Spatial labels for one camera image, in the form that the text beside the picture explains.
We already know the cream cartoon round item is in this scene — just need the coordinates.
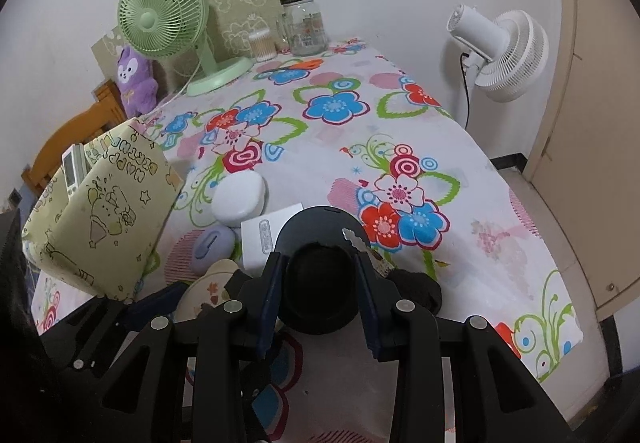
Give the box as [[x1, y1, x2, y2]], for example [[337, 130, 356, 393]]
[[172, 259, 239, 323]]

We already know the white rectangular box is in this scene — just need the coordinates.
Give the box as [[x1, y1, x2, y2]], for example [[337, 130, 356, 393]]
[[241, 203, 304, 277]]

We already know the white round case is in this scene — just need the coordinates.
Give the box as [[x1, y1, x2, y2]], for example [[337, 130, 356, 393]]
[[212, 170, 267, 227]]

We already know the black car key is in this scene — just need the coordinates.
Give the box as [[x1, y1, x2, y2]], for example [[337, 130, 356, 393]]
[[342, 227, 442, 315]]

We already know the yellow birthday storage box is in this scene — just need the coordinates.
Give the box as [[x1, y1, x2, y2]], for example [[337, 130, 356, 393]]
[[22, 118, 183, 301]]

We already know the wooden chair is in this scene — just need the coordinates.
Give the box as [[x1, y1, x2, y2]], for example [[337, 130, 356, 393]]
[[22, 79, 126, 197]]

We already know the purple plush toy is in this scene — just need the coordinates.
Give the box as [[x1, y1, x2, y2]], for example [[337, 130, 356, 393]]
[[116, 46, 158, 118]]

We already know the beige door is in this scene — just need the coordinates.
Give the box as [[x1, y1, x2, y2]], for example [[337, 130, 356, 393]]
[[525, 0, 639, 319]]

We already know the green desk fan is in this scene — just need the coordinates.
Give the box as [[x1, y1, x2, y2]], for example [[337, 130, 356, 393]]
[[117, 0, 253, 96]]

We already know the cotton swab container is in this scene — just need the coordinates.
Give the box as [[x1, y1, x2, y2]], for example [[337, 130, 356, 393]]
[[247, 27, 278, 62]]

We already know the white standing fan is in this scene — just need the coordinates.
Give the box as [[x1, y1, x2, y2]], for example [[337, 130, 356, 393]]
[[447, 4, 549, 103]]

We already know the green patterned board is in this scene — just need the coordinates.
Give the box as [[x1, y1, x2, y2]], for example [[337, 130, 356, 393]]
[[91, 0, 286, 96]]

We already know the glass jar with black lid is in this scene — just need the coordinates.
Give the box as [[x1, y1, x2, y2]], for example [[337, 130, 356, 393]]
[[279, 0, 329, 56]]

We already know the black fan power cable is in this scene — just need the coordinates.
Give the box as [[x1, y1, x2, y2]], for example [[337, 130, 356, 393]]
[[459, 52, 474, 130]]

